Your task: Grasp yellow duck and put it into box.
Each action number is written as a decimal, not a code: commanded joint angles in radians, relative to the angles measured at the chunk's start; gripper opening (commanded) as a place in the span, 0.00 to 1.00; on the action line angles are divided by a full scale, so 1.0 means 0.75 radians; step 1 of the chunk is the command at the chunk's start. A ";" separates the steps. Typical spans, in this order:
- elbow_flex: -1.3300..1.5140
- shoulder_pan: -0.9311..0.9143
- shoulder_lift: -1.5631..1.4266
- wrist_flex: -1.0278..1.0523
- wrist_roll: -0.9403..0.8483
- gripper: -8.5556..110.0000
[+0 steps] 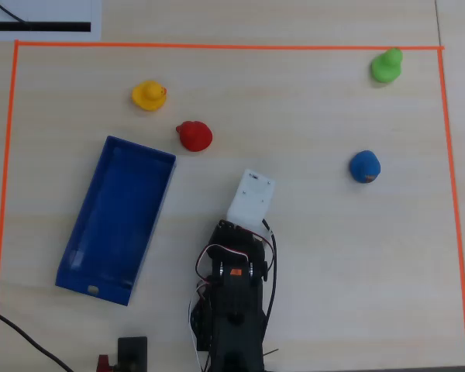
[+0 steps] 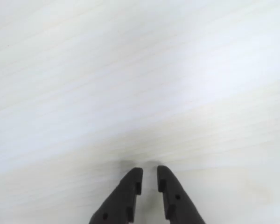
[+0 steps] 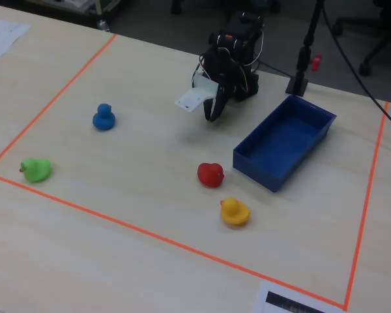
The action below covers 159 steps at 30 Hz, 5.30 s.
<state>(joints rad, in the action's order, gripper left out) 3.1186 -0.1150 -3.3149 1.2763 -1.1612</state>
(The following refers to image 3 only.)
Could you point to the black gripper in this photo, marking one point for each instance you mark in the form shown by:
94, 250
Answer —
220, 95

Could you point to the yellow rubber duck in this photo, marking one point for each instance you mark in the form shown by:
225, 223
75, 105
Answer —
234, 213

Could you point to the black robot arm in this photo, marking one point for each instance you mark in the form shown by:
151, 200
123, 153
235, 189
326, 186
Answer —
244, 39

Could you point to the red rubber duck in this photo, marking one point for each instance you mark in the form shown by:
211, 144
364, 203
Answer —
210, 176

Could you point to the blue plastic box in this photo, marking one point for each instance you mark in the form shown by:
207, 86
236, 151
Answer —
280, 146

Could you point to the blue rubber duck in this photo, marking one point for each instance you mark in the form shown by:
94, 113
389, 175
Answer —
103, 119

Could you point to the green rubber duck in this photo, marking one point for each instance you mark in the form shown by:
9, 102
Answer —
37, 169

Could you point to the red clamp knob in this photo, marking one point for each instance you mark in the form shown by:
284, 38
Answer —
316, 62

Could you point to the clear plastic bottle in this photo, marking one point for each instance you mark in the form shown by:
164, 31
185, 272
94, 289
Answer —
103, 26

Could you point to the orange tape line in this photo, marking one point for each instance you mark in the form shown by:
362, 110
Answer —
366, 202
166, 239
52, 101

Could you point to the black office chair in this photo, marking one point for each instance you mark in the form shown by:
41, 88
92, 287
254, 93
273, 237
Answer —
382, 36

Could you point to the white paper with black bar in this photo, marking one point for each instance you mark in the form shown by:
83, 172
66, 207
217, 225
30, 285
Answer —
280, 300

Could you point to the white printed paper sheet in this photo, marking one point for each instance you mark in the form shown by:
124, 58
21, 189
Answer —
1, 39

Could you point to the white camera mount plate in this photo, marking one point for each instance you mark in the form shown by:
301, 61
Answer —
195, 96

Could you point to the black camera stand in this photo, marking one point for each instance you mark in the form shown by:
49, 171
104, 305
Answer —
302, 62

